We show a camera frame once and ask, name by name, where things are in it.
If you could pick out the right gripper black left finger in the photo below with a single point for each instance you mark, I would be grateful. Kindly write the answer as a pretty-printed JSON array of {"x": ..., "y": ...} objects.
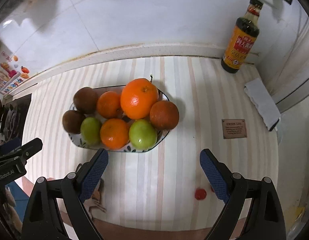
[{"x": 42, "y": 217}]

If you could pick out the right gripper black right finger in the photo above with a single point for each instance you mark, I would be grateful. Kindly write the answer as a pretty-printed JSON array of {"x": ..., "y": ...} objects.
[{"x": 265, "y": 217}]

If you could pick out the brown-green apple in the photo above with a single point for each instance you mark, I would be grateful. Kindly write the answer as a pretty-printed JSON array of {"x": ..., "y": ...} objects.
[{"x": 72, "y": 121}]

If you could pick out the green apple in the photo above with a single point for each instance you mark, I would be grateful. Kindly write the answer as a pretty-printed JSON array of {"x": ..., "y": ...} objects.
[
  {"x": 90, "y": 130},
  {"x": 142, "y": 135}
]

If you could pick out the small orange tangerine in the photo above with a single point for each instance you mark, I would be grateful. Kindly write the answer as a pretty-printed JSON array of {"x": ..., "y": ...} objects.
[{"x": 114, "y": 133}]

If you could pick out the dark red-orange tangerine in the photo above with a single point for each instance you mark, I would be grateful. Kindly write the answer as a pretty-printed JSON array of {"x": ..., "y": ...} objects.
[{"x": 164, "y": 115}]

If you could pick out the black gas stove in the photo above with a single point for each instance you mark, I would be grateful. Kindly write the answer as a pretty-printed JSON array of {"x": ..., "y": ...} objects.
[{"x": 12, "y": 118}]

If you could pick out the small red bottle cap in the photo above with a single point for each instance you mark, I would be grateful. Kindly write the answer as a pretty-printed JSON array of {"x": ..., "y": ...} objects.
[{"x": 200, "y": 194}]

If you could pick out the brown apple on plate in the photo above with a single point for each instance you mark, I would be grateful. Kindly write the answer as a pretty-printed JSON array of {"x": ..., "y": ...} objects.
[{"x": 85, "y": 100}]

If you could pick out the small brown card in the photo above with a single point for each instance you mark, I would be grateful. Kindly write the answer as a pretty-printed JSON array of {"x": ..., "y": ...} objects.
[{"x": 234, "y": 128}]

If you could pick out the floral ceramic oval plate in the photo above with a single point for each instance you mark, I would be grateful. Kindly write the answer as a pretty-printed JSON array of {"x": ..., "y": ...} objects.
[{"x": 78, "y": 140}]

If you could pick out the large orange on plate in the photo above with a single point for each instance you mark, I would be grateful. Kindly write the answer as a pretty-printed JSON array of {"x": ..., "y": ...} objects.
[{"x": 138, "y": 97}]

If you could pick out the soy sauce bottle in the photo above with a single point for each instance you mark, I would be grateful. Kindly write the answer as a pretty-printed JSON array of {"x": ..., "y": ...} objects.
[{"x": 243, "y": 38}]

